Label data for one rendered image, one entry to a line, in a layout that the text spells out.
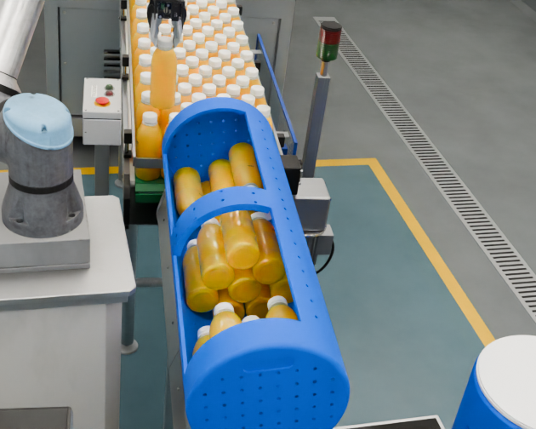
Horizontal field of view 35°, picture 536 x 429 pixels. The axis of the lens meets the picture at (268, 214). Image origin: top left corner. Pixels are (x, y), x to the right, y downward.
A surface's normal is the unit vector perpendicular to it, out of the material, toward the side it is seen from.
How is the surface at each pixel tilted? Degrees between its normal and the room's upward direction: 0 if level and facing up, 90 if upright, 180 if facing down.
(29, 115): 7
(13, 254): 90
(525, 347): 0
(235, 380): 90
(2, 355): 90
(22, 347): 90
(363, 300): 0
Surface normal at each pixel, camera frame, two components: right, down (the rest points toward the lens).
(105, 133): 0.15, 0.57
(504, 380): 0.11, -0.82
